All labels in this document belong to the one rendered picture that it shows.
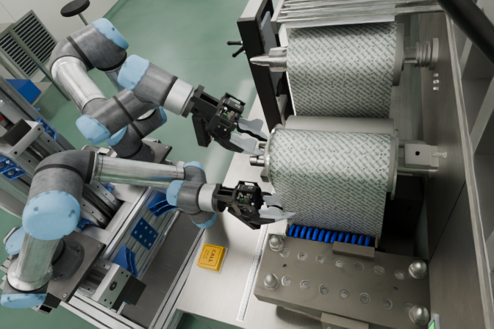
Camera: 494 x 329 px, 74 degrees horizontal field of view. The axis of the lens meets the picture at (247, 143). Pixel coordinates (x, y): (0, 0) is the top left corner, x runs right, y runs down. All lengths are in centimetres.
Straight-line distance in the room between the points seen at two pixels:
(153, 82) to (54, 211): 38
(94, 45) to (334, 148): 79
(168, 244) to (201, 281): 97
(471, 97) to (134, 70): 60
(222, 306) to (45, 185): 56
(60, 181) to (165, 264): 116
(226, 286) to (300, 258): 27
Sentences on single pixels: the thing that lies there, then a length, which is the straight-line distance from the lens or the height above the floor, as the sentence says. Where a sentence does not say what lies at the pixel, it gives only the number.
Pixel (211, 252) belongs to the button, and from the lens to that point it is 107.
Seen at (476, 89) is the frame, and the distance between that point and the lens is 60.
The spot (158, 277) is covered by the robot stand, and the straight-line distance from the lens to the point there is 197.
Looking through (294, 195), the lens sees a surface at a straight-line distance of 78.
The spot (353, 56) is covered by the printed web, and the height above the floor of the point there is 138.
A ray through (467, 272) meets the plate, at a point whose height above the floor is 140.
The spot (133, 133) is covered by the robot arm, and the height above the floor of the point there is 100.
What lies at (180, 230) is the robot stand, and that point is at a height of 21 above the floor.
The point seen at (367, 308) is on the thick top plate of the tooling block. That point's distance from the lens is 84.
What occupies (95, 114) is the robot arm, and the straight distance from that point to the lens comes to 82.
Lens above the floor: 185
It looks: 47 degrees down
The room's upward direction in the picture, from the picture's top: 21 degrees counter-clockwise
